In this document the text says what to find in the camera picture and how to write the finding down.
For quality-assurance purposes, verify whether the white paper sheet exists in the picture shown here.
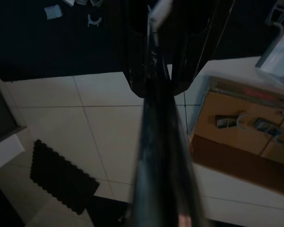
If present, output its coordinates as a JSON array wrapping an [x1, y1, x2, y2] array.
[[43, 4, 62, 20]]

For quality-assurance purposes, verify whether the white plastic hook clip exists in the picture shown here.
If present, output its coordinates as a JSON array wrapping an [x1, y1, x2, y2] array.
[[236, 113, 253, 132]]

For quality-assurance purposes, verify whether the large black foam floor mat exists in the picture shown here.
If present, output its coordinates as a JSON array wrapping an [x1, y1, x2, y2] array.
[[0, 0, 282, 82]]

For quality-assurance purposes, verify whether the small broom with metal handle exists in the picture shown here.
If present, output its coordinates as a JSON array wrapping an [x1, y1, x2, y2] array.
[[131, 0, 205, 227]]

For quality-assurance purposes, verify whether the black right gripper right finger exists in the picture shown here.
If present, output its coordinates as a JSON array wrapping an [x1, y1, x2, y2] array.
[[158, 0, 229, 97]]

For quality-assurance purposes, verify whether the grey and white cabinet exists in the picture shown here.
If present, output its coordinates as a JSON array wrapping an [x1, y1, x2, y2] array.
[[0, 60, 28, 177]]

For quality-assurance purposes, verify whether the small printed card pack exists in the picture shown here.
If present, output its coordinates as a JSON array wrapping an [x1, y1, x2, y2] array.
[[214, 114, 235, 130]]

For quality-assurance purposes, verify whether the white dustpan with rod handle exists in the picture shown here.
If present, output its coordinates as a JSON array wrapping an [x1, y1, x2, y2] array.
[[255, 22, 284, 89]]

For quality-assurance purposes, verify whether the dark printed blister pack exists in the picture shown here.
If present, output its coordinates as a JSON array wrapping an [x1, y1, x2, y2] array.
[[253, 117, 284, 139]]

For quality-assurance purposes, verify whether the black jigsaw foam mat piece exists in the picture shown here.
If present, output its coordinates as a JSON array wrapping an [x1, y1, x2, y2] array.
[[29, 139, 100, 216]]

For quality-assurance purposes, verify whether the white plastic frame piece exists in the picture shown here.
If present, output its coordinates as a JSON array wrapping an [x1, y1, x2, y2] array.
[[264, 0, 284, 31]]

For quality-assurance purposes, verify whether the white winged plastic clip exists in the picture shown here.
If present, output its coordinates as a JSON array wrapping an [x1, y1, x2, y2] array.
[[87, 14, 103, 28]]

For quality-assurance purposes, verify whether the brown cardboard box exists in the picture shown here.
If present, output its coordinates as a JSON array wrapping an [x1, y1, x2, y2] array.
[[188, 75, 284, 197]]

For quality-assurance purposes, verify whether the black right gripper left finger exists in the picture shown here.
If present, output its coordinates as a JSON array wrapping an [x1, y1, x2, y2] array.
[[122, 0, 150, 98]]

